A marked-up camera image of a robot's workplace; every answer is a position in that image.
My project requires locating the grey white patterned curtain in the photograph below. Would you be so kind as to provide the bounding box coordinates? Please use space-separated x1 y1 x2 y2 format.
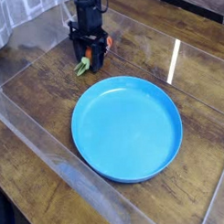
0 0 68 49

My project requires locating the clear acrylic enclosure wall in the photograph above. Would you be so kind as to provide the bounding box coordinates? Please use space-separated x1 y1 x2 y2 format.
0 0 224 224

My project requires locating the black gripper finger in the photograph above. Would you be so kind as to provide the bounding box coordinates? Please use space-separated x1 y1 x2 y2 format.
91 41 106 72
73 39 86 62

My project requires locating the blue round tray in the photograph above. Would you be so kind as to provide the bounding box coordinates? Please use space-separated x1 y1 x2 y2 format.
71 76 183 183

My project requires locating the orange toy carrot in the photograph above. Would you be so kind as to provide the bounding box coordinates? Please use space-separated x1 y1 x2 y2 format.
74 37 113 76

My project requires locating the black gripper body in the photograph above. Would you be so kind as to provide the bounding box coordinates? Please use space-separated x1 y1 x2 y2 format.
68 21 109 47

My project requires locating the black bar at back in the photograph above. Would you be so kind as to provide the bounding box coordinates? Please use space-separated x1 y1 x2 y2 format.
161 0 224 24

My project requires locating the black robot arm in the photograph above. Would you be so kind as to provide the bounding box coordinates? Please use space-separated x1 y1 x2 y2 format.
68 0 112 76

